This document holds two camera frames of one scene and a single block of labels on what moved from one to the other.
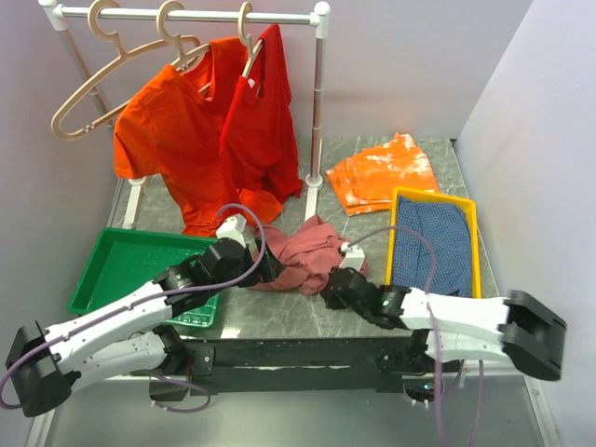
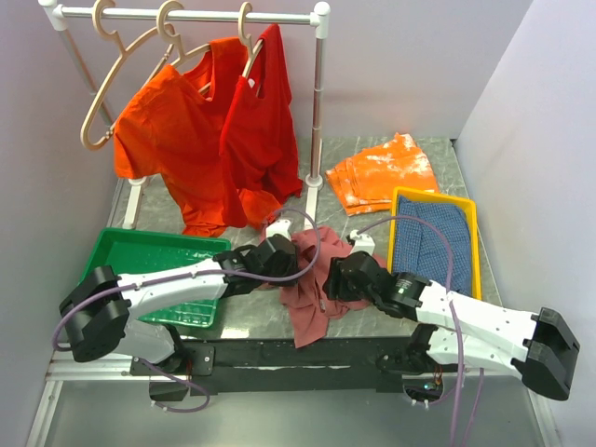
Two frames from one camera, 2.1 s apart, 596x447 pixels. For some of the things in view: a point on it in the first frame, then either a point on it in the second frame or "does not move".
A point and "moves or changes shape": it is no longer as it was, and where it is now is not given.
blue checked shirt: x=432 y=249 does not move
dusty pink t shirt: x=307 y=256 moves or changes shape
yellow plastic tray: x=476 y=290 does not move
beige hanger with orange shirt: x=181 y=61 does not move
